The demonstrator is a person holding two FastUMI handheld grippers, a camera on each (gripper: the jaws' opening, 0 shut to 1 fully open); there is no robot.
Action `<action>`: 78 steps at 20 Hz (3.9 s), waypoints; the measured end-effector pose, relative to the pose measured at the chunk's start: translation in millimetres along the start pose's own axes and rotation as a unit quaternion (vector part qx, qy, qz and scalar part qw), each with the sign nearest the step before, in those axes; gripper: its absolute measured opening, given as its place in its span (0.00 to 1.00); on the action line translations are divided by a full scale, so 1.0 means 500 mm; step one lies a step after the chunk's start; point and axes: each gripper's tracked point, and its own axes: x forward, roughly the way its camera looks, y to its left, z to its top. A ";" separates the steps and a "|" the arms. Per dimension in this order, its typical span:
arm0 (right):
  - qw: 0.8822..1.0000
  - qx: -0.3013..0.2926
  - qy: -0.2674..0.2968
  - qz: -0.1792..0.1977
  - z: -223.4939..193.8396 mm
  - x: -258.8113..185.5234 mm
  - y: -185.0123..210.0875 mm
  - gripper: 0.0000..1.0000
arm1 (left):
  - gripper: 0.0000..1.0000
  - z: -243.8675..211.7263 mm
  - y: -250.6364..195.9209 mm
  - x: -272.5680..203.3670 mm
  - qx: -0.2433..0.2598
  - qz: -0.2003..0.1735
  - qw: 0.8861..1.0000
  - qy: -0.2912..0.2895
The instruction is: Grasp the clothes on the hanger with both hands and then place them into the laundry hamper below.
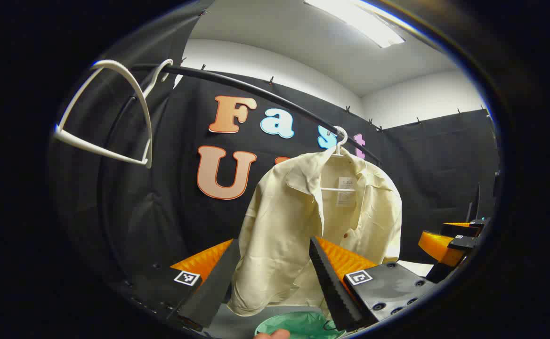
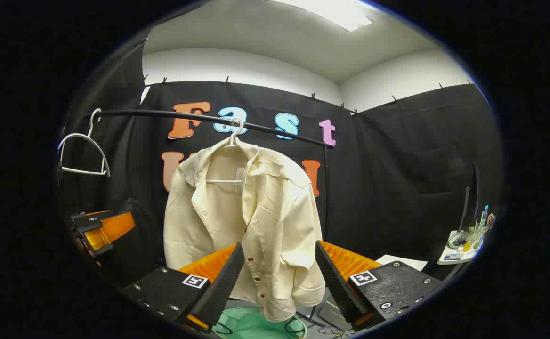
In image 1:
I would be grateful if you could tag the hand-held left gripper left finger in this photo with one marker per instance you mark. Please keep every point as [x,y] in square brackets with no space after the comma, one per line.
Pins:
[211,292]

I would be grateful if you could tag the black backdrop cloth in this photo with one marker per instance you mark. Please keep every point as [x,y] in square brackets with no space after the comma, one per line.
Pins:
[162,221]

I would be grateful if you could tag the ceiling light panel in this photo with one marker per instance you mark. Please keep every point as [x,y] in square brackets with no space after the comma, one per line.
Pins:
[364,21]

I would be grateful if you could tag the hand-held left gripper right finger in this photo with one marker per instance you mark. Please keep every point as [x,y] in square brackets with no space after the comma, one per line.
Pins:
[334,287]

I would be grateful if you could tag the white clothes hanger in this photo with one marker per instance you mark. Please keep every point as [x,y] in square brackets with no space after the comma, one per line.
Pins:
[101,148]
[337,151]

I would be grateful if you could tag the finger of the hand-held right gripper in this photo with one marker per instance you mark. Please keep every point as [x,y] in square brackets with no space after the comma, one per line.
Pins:
[468,228]
[440,247]

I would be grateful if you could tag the black clothes rack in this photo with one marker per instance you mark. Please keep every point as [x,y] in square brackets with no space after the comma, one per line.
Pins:
[190,70]

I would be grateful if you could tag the green laundry hamper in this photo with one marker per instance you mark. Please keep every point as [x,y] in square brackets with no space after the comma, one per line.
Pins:
[298,326]

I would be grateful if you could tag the black monitor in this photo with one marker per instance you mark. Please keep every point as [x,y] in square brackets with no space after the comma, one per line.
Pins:
[473,205]

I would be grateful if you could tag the cream shirt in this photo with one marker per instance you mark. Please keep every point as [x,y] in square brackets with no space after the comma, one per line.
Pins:
[284,226]

